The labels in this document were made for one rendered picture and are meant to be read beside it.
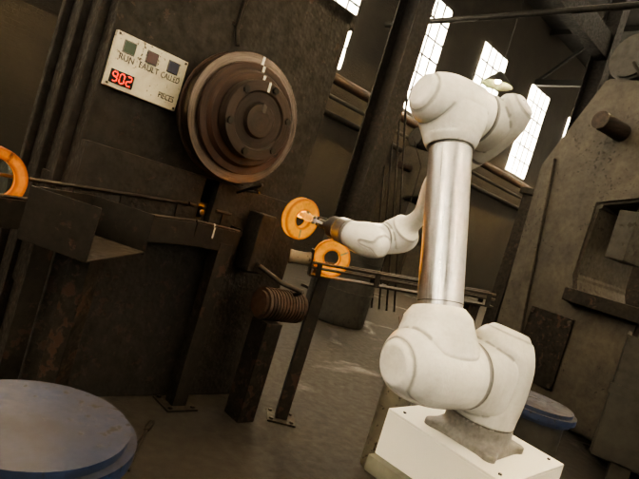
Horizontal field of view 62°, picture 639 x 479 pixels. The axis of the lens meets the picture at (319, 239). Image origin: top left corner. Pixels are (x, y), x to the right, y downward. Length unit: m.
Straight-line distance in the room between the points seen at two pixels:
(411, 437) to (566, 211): 3.05
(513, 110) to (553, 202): 2.88
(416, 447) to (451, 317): 0.33
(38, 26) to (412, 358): 7.39
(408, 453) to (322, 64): 1.67
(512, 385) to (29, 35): 7.42
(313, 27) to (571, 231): 2.45
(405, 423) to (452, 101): 0.74
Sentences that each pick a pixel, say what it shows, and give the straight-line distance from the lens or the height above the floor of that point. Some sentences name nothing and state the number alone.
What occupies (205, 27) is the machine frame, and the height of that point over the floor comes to 1.39.
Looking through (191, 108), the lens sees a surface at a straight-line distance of 1.91.
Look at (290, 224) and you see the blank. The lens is 1.93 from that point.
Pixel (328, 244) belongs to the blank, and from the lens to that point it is 2.19.
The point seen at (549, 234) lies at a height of 1.21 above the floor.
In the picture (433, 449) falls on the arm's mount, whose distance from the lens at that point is 1.30.
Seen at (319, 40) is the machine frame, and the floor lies 1.57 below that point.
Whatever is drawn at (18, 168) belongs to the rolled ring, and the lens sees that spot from 1.77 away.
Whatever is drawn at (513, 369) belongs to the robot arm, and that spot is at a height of 0.66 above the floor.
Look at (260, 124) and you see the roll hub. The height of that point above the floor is 1.10.
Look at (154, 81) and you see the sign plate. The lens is 2.00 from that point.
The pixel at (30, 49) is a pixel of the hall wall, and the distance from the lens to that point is 8.02.
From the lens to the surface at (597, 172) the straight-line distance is 4.14.
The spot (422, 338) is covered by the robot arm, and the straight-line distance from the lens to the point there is 1.11.
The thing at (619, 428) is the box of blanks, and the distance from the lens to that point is 3.17.
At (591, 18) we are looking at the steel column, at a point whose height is 5.26.
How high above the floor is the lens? 0.85
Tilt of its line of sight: 2 degrees down
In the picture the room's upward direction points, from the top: 17 degrees clockwise
